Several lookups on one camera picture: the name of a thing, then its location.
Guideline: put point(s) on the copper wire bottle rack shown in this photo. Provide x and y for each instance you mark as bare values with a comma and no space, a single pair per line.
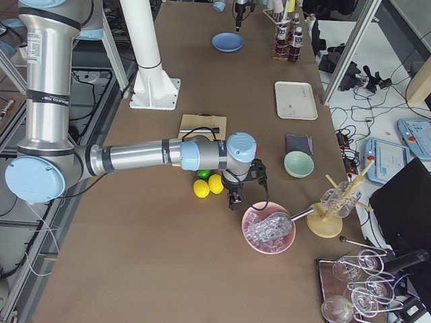
289,39

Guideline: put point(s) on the metal ice scoop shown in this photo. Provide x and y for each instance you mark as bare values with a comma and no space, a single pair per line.
278,225

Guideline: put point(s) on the yellow lemon lower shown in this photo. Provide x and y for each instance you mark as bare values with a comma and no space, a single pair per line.
201,188

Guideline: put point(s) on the green lime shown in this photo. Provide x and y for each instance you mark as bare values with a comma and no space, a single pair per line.
204,174

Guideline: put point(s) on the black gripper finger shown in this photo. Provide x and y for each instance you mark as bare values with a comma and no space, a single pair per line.
234,202
238,21

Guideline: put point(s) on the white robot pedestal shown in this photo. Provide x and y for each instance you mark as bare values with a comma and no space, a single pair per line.
153,88

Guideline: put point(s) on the blue plate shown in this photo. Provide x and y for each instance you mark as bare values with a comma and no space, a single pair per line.
227,42

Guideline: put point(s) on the grey folded cloth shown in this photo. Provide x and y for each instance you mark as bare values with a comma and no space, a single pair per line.
302,143

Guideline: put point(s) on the yellow lemon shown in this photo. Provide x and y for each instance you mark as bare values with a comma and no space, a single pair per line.
201,188
215,184

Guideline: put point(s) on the steel muddler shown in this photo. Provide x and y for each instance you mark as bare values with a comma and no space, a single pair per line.
201,130

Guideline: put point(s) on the pink bowl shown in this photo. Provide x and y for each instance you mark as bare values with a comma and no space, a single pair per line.
266,247

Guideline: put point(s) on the green bowl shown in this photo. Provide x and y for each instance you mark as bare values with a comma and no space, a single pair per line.
298,164

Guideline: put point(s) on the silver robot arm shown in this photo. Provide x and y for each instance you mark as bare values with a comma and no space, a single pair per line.
48,163

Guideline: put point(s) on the yellow lemon upper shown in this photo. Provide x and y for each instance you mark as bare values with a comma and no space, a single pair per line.
215,184

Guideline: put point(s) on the black laptop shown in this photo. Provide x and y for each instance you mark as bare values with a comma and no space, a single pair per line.
402,208

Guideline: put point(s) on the wire wine glass rack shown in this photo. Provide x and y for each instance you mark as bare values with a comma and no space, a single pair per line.
356,287

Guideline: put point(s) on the wooden cup tree stand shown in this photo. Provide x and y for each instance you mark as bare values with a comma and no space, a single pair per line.
322,222

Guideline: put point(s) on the clear glass mug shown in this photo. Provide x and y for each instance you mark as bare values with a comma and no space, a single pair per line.
335,201

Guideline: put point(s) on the blue teach pendant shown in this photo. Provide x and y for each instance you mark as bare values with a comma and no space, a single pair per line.
416,134
389,158

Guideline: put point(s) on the dark drink bottle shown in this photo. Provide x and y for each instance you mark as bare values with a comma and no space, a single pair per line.
281,44
294,23
296,44

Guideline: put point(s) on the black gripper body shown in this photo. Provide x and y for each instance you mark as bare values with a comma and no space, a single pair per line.
239,10
231,187

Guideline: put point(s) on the clear ice cubes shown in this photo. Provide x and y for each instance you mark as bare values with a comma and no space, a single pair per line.
266,228

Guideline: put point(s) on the wooden cutting board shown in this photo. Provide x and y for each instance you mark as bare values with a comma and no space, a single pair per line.
199,120

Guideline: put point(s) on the cream serving tray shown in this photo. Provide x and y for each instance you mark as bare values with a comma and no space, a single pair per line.
295,101

